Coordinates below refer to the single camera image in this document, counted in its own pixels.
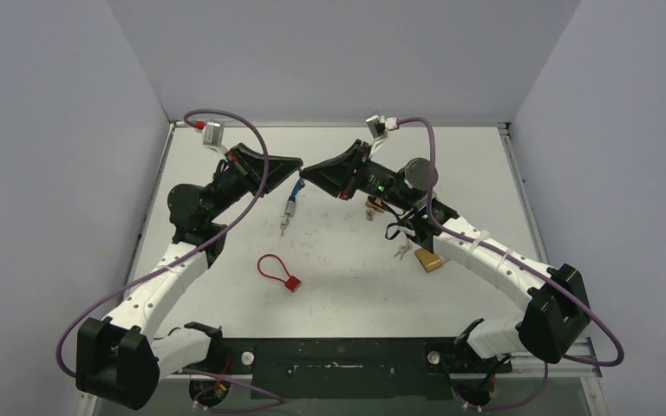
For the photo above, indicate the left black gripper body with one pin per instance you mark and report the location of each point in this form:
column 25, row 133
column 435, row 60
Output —
column 249, row 172

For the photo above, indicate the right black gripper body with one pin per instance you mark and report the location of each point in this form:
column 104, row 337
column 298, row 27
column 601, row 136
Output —
column 354, row 176

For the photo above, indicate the brass padlock long shackle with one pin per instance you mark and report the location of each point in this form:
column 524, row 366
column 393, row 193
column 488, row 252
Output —
column 374, row 204

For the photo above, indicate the silver keys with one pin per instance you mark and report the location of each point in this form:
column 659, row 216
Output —
column 370, row 215
column 403, row 249

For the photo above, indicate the blue cable lock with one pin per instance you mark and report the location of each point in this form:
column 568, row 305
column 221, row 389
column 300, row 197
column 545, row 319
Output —
column 291, row 203

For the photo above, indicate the blue lock keys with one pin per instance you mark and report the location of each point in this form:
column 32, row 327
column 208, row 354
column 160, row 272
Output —
column 283, row 225

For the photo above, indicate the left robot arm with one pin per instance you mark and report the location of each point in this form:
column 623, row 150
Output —
column 120, row 358

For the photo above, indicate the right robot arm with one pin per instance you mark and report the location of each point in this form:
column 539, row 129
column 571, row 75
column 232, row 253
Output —
column 550, row 299

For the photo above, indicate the loose silver keys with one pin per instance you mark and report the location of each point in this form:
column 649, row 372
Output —
column 403, row 249

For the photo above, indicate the brass padlock short shackle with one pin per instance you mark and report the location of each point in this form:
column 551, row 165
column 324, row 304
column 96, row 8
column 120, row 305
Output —
column 429, row 261

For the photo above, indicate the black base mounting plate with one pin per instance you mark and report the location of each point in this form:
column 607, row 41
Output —
column 355, row 368

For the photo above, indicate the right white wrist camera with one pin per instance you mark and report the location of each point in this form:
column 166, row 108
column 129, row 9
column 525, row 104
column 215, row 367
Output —
column 379, row 128

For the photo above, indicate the red cable padlock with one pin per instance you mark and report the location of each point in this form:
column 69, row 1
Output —
column 290, row 281

